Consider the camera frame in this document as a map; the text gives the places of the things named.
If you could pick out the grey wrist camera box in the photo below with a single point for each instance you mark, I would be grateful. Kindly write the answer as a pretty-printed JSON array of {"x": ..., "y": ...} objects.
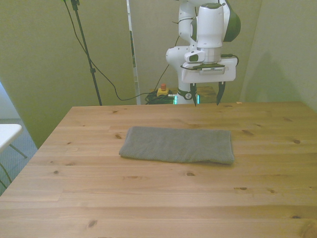
[{"x": 213, "y": 71}]

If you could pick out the red emergency stop button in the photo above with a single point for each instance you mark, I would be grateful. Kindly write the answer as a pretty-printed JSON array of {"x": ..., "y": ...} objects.
[{"x": 162, "y": 91}]

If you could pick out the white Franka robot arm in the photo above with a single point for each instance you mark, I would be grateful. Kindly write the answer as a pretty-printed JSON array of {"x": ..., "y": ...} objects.
[{"x": 210, "y": 24}]

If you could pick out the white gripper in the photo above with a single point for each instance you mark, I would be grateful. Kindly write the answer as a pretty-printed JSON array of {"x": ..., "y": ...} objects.
[{"x": 208, "y": 78}]

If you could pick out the white door frame strip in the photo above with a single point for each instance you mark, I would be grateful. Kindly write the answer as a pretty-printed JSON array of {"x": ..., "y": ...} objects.
[{"x": 132, "y": 49}]

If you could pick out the black tripod camera stand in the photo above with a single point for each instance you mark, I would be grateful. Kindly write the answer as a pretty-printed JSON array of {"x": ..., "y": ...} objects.
[{"x": 85, "y": 49}]

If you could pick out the grey terry towel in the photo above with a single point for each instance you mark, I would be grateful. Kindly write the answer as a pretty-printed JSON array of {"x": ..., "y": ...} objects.
[{"x": 177, "y": 145}]

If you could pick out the white folding side table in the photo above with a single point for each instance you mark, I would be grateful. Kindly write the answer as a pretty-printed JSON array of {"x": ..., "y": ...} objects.
[{"x": 8, "y": 135}]

